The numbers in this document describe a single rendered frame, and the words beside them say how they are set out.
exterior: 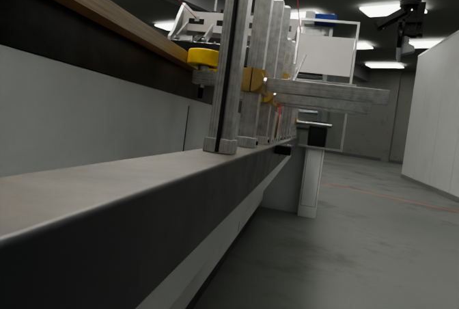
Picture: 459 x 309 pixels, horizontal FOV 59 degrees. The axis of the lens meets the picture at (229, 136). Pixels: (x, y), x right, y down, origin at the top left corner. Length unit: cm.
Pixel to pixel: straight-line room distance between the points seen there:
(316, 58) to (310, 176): 104
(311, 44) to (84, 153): 320
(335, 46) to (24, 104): 335
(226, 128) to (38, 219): 46
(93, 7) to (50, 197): 40
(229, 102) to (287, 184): 324
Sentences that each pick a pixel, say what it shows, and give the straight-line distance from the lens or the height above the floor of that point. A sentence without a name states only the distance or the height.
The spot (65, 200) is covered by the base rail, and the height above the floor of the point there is 70.
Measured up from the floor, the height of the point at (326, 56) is 143.
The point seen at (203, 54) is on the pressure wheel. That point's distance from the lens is 93.
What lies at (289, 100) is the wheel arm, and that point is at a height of 83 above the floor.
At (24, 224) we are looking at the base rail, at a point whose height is 70.
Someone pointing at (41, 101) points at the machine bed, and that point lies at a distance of 56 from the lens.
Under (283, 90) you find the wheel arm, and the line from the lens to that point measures 91.
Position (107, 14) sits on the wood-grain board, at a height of 88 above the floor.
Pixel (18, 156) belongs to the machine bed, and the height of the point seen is 68.
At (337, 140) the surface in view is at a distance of 365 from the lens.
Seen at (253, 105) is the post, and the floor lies 79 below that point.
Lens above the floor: 75
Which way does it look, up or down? 2 degrees down
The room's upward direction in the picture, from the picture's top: 7 degrees clockwise
